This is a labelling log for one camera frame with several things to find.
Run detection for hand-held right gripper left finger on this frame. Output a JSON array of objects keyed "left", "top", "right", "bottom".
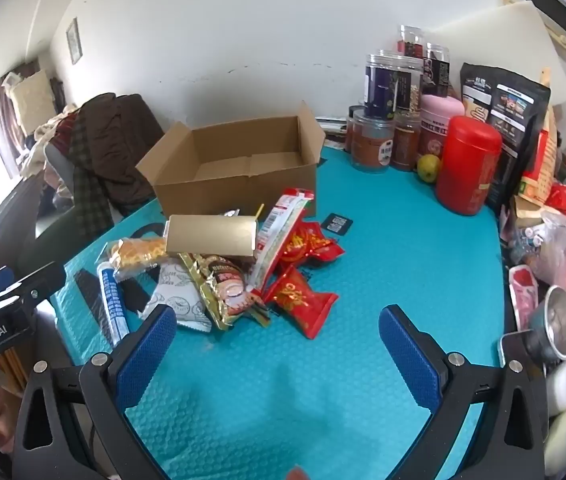
[{"left": 12, "top": 304, "right": 178, "bottom": 480}]

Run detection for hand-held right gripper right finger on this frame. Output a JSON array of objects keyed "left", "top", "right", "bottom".
[{"left": 379, "top": 304, "right": 548, "bottom": 480}]

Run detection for blue white bottle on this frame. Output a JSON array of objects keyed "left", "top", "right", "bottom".
[{"left": 98, "top": 264, "right": 130, "bottom": 346}]

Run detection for white grey printed biscuit packet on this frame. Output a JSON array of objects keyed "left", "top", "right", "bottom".
[{"left": 138, "top": 262, "right": 212, "bottom": 333}]

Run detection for waffle packet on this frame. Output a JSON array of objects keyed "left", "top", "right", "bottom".
[{"left": 98, "top": 237, "right": 169, "bottom": 281}]

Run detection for green brown snack packet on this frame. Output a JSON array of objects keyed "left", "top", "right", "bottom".
[{"left": 178, "top": 252, "right": 271, "bottom": 331}]

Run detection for red snack packet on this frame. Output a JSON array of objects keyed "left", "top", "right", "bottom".
[
  {"left": 278, "top": 222, "right": 346, "bottom": 268},
  {"left": 263, "top": 265, "right": 339, "bottom": 339}
]

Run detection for gold box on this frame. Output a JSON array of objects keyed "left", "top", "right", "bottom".
[{"left": 165, "top": 215, "right": 259, "bottom": 263}]

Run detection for long red white packet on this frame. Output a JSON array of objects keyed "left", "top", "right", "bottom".
[{"left": 248, "top": 187, "right": 315, "bottom": 291}]

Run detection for cardboard box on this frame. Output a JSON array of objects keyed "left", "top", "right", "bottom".
[{"left": 136, "top": 101, "right": 326, "bottom": 218}]

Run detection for dark green chair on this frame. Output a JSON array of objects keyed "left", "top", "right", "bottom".
[{"left": 16, "top": 195, "right": 91, "bottom": 281}]

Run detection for stack of brown boards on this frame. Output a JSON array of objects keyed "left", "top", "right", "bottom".
[{"left": 0, "top": 345, "right": 29, "bottom": 396}]

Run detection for dark plaid cloth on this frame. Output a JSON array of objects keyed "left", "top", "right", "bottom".
[{"left": 70, "top": 120, "right": 114, "bottom": 241}]

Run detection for grey chair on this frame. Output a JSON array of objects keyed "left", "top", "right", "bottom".
[{"left": 46, "top": 145, "right": 79, "bottom": 206}]

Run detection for teal bubble mailer mat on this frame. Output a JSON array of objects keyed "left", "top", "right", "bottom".
[{"left": 50, "top": 145, "right": 514, "bottom": 480}]

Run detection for pink tray packet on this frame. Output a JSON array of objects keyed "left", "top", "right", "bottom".
[{"left": 508, "top": 265, "right": 544, "bottom": 331}]

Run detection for pile of light clothes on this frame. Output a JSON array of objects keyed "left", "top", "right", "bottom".
[{"left": 20, "top": 105, "right": 79, "bottom": 181}]

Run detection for red plaid cloth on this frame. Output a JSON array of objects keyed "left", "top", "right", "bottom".
[{"left": 56, "top": 112, "right": 81, "bottom": 153}]

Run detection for steel cup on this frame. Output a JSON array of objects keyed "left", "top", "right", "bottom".
[{"left": 525, "top": 285, "right": 566, "bottom": 361}]

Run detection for brown jacket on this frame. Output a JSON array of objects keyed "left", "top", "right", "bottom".
[{"left": 70, "top": 92, "right": 164, "bottom": 216}]

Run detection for brown curtain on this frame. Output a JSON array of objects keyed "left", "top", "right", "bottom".
[{"left": 0, "top": 77, "right": 14, "bottom": 176}]

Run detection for cream padded board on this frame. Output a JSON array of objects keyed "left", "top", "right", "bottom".
[{"left": 6, "top": 70, "right": 56, "bottom": 136}]

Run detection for clear plastic bag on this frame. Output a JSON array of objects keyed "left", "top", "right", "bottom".
[{"left": 508, "top": 207, "right": 566, "bottom": 266}]

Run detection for green yellow fruit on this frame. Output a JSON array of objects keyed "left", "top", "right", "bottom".
[{"left": 416, "top": 154, "right": 442, "bottom": 183}]

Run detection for red canister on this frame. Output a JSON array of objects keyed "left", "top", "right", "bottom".
[{"left": 435, "top": 116, "right": 502, "bottom": 217}]

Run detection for slim jar red label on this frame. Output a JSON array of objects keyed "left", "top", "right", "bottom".
[{"left": 392, "top": 112, "right": 421, "bottom": 171}]

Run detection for short jar brown contents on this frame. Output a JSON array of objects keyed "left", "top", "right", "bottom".
[{"left": 352, "top": 110, "right": 396, "bottom": 171}]

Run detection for cream paper bag orange label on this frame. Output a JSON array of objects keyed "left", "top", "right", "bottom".
[{"left": 515, "top": 67, "right": 561, "bottom": 206}]

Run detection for pink canister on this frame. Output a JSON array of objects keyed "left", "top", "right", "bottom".
[{"left": 420, "top": 94, "right": 465, "bottom": 158}]

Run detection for black pouch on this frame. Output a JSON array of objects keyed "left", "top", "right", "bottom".
[{"left": 459, "top": 63, "right": 551, "bottom": 211}]

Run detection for clear jar dark blue label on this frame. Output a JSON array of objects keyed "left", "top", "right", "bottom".
[{"left": 364, "top": 52, "right": 424, "bottom": 120}]

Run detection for clear jar black label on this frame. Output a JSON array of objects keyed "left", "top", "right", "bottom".
[{"left": 423, "top": 44, "right": 451, "bottom": 98}]

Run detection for tall clear jar red contents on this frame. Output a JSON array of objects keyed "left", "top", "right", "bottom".
[{"left": 398, "top": 25, "right": 424, "bottom": 58}]

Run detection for white foam board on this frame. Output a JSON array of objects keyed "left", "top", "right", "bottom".
[{"left": 430, "top": 1, "right": 566, "bottom": 106}]

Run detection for small wall picture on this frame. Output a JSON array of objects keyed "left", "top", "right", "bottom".
[{"left": 66, "top": 17, "right": 82, "bottom": 65}]

